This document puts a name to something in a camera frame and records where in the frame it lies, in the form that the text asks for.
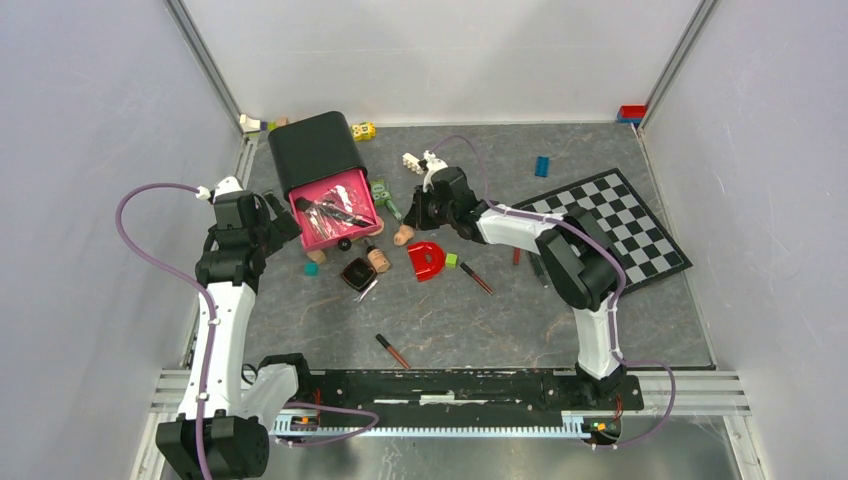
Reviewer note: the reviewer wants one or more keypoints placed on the beige makeup sponge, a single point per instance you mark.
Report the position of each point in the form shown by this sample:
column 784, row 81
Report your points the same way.
column 404, row 234

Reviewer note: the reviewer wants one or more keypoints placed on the yellow toy block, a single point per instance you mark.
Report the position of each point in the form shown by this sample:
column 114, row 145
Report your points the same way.
column 363, row 131

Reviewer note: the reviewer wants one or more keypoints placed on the white lego brick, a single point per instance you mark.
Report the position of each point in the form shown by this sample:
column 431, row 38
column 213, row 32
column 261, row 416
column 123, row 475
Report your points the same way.
column 412, row 162

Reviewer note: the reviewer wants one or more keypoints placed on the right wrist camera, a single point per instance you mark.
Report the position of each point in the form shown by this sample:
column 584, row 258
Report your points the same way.
column 433, row 164

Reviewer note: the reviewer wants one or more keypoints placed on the red lipstick tube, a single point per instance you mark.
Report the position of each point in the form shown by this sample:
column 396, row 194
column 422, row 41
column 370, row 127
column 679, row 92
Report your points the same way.
column 474, row 275

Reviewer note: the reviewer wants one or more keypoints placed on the brown lip gloss tube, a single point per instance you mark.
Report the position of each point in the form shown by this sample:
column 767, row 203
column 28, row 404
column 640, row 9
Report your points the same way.
column 392, row 351

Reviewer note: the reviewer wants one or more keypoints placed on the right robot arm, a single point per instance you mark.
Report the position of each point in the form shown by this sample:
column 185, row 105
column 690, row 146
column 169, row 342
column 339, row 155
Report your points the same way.
column 575, row 251

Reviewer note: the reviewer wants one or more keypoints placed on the wooden cube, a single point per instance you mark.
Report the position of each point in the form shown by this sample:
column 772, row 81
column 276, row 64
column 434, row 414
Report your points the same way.
column 317, row 256

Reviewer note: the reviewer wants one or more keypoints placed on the teal cube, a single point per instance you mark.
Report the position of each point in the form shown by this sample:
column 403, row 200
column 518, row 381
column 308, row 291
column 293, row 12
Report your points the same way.
column 311, row 269

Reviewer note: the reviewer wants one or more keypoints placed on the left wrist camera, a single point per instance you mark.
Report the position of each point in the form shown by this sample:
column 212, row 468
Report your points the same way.
column 225, row 186

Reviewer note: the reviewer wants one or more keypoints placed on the round peach powder puff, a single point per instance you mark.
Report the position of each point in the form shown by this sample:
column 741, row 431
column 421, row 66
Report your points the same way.
column 379, row 229

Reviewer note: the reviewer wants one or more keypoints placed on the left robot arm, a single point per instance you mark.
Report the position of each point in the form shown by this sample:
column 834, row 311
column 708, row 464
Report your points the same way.
column 222, row 431

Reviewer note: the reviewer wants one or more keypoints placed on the white toy block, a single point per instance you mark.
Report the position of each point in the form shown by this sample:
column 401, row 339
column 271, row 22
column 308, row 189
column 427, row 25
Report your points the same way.
column 250, row 125

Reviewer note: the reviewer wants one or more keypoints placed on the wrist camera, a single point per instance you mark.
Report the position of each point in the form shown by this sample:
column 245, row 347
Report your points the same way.
column 225, row 186
column 433, row 164

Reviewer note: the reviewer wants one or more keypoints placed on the dark eyeliner pencil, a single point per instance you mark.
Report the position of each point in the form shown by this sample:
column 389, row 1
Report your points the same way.
column 538, row 269

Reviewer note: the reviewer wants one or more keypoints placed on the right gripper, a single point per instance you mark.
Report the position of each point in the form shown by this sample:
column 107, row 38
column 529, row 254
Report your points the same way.
column 416, row 216

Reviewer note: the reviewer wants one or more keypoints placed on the black compact case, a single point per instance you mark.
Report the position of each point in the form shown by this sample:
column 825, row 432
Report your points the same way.
column 359, row 274

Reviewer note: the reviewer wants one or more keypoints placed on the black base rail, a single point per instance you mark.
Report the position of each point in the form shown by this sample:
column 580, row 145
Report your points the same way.
column 442, row 400

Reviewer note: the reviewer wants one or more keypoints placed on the clear plastic wrapper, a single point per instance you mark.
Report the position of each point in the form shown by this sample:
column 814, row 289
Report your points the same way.
column 345, row 197

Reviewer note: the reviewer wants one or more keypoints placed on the red blue corner blocks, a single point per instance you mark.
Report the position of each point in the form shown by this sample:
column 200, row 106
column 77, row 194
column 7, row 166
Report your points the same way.
column 631, row 114

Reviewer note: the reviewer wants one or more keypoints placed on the blue lego brick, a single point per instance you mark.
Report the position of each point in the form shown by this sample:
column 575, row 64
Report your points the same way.
column 541, row 168

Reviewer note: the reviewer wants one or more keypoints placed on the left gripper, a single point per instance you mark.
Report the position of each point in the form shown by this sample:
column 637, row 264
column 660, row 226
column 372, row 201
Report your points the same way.
column 282, row 228

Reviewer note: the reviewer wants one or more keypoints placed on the red D-shaped toy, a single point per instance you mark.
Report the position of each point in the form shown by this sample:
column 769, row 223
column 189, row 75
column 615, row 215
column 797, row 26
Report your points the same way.
column 427, row 258

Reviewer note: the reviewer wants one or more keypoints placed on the black makeup brush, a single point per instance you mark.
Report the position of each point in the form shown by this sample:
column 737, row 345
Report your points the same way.
column 330, row 210

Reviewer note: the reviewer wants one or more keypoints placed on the foundation bottle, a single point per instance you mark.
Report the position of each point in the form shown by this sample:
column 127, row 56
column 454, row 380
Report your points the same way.
column 376, row 257

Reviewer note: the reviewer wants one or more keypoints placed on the black white chessboard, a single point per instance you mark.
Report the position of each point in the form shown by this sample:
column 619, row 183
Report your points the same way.
column 647, row 251

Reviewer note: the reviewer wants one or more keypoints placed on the silver tweezers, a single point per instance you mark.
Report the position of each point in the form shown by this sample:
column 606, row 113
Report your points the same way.
column 365, row 291

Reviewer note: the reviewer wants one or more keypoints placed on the small green cube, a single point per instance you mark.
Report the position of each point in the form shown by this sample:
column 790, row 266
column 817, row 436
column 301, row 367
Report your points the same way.
column 451, row 260

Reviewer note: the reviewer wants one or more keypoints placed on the black pink drawer organizer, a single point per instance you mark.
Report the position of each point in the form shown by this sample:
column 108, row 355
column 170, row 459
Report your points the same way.
column 313, row 154

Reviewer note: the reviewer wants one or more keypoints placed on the green number blocks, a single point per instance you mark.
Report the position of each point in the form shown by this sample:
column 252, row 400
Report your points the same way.
column 380, row 192

